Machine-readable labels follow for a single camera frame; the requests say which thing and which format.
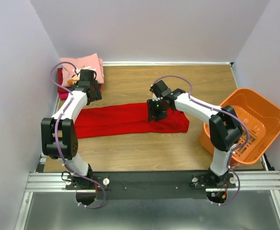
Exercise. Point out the dark red folded t shirt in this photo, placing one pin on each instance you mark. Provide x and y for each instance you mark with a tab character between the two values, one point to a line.
61	81

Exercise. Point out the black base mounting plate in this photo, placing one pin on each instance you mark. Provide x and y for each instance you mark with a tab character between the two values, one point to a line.
196	184

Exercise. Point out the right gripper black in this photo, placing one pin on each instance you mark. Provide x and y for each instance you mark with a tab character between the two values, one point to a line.
153	111

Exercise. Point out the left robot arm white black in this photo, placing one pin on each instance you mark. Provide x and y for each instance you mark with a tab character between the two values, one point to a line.
59	138

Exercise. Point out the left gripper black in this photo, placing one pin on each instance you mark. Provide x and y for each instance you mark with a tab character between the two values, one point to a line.
95	92

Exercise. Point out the orange plastic laundry basket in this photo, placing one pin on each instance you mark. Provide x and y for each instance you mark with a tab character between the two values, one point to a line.
262	119

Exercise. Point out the magenta folded t shirt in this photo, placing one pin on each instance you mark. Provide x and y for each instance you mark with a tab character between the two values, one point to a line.
63	95

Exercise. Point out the pink folded printed t shirt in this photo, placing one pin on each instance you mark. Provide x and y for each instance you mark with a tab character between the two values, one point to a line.
92	62

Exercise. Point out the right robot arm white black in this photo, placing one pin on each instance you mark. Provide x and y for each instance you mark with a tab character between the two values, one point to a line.
224	126

